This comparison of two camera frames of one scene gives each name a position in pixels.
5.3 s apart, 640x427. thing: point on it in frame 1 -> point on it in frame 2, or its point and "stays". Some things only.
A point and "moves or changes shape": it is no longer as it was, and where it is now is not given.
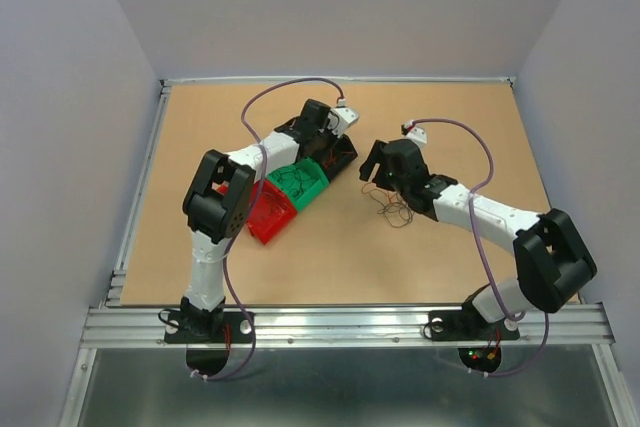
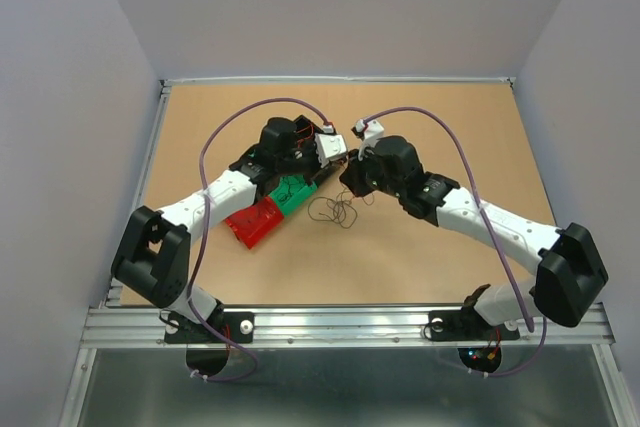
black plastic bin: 334,157 moves or changes shape
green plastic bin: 302,180 moves or changes shape
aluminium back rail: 166,85 stays
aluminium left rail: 117,282 stays
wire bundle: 397,211 -> 343,210
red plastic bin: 271,211 moves or changes shape
